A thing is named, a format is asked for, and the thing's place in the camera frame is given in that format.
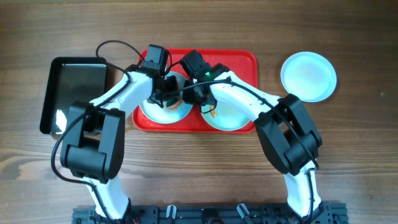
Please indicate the red plastic tray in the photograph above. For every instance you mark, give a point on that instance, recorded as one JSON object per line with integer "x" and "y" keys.
{"x": 242, "y": 62}

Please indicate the green orange sponge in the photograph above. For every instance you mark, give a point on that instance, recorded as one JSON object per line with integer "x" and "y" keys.
{"x": 174, "y": 104}

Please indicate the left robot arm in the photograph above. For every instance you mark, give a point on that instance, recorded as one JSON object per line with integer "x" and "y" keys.
{"x": 90, "y": 151}

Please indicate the white plate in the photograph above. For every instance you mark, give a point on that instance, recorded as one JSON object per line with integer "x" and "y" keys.
{"x": 309, "y": 76}
{"x": 223, "y": 117}
{"x": 165, "y": 115}

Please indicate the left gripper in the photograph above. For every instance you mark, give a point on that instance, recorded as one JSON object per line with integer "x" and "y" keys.
{"x": 170, "y": 88}

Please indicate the white plate top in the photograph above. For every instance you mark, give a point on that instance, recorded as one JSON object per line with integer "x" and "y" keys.
{"x": 309, "y": 76}

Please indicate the black rectangular water tray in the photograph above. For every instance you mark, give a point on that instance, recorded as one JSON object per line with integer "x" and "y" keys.
{"x": 70, "y": 79}

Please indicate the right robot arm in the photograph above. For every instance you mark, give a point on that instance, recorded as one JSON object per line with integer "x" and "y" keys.
{"x": 286, "y": 132}

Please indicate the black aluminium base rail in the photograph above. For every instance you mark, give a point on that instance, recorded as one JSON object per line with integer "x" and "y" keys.
{"x": 328, "y": 213}

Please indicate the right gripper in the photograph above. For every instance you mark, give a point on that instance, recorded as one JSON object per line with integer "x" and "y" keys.
{"x": 188, "y": 98}

